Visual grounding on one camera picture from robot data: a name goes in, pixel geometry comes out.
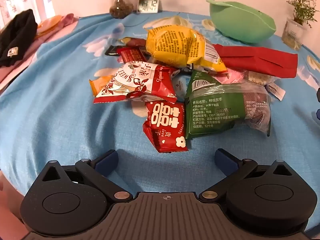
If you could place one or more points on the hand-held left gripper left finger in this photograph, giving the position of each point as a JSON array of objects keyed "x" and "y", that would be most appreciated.
[{"x": 107, "y": 161}]

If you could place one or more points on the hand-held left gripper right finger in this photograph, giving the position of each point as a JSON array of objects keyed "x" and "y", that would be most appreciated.
[{"x": 226, "y": 161}]

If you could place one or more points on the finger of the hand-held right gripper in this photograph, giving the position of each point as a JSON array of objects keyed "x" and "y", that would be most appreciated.
[{"x": 318, "y": 113}]

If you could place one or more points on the white strip packet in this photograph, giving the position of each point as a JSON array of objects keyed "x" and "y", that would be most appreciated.
[{"x": 276, "y": 91}]

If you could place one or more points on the green and clear snack packet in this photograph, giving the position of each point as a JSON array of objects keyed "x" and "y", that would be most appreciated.
[{"x": 212, "y": 110}]

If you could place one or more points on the pink snack packet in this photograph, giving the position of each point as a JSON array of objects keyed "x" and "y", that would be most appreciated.
[{"x": 232, "y": 76}]

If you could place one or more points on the red and white snack packet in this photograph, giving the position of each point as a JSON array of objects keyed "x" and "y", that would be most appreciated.
[{"x": 135, "y": 80}]

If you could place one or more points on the light blue snack packet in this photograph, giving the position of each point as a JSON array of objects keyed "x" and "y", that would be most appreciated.
[{"x": 181, "y": 83}]

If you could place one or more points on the black snack bar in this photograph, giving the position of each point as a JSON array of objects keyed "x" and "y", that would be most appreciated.
[{"x": 112, "y": 50}]

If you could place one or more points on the green plastic bowl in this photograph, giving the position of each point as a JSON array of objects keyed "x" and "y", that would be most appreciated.
[{"x": 240, "y": 22}]

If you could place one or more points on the yellow snack bag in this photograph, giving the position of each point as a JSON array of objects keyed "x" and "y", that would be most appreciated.
[{"x": 175, "y": 45}]

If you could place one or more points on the blue floral cloth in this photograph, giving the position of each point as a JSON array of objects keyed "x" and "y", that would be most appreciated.
[{"x": 62, "y": 130}]

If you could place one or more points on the clear packet with cream snack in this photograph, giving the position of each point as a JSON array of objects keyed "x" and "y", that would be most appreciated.
[{"x": 257, "y": 78}]

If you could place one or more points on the red packet with white flower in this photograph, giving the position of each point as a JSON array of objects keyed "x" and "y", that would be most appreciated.
[{"x": 165, "y": 120}]

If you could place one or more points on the orange snack packet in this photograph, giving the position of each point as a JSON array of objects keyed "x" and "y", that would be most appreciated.
[{"x": 98, "y": 83}]

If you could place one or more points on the thin plant in glass jar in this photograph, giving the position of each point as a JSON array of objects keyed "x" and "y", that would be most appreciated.
[{"x": 292, "y": 33}]

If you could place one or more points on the red paper envelope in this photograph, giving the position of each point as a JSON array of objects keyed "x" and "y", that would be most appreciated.
[{"x": 250, "y": 60}]

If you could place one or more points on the small red snack packet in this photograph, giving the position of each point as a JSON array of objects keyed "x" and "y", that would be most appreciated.
[{"x": 132, "y": 53}]

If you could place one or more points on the dark red sausage stick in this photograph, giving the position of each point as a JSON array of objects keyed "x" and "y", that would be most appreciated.
[{"x": 135, "y": 41}]

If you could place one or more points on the pink cloth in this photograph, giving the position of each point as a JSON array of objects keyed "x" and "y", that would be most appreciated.
[{"x": 50, "y": 33}]

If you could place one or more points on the orange cloth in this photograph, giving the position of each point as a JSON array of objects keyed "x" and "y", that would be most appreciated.
[{"x": 51, "y": 22}]

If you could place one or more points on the black cloth bag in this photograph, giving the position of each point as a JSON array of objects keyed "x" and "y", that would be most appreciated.
[{"x": 17, "y": 35}]

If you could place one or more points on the white digital clock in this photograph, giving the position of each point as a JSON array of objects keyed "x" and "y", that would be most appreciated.
[{"x": 148, "y": 5}]

